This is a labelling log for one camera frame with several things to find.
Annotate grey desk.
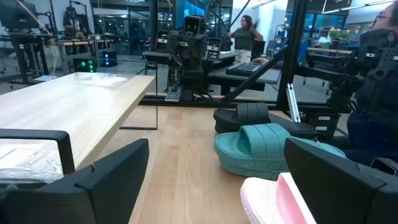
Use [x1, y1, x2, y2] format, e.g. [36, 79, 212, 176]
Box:
[207, 66, 282, 96]

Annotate teal rubber slide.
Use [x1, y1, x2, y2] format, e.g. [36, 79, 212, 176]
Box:
[213, 123, 346, 181]

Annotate black rig frame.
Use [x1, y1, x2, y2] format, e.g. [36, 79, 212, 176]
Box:
[139, 0, 352, 114]

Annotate black control box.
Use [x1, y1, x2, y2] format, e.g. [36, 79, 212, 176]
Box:
[306, 111, 342, 141]

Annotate person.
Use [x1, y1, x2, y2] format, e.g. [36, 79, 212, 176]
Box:
[341, 1, 398, 166]
[228, 14, 264, 65]

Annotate black box with blue lights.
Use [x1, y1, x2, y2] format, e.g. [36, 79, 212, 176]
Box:
[99, 51, 119, 68]

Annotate green potted plant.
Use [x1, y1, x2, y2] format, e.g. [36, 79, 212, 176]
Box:
[328, 29, 351, 47]

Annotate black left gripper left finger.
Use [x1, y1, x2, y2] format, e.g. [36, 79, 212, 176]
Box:
[0, 138, 150, 224]

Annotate black rubber slide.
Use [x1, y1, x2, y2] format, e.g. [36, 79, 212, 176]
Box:
[213, 102, 318, 141]

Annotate pink rubber slide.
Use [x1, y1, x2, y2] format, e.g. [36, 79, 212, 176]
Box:
[239, 172, 318, 224]

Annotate black keyboard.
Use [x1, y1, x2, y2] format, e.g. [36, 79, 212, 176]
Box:
[225, 61, 265, 77]

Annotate black box with green lights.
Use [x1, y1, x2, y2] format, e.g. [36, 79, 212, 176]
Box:
[73, 58, 98, 73]

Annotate light wood shelf black frame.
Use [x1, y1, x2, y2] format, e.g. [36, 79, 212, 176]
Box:
[0, 72, 159, 187]

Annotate silver aluminium bar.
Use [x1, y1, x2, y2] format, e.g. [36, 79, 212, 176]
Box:
[285, 83, 302, 123]

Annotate wooden workbench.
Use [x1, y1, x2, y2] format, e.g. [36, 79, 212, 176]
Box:
[51, 38, 115, 65]

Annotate clear plastic bag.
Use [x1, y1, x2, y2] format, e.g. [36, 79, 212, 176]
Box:
[0, 142, 65, 184]

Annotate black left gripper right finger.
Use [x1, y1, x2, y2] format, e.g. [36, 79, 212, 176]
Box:
[284, 138, 398, 224]

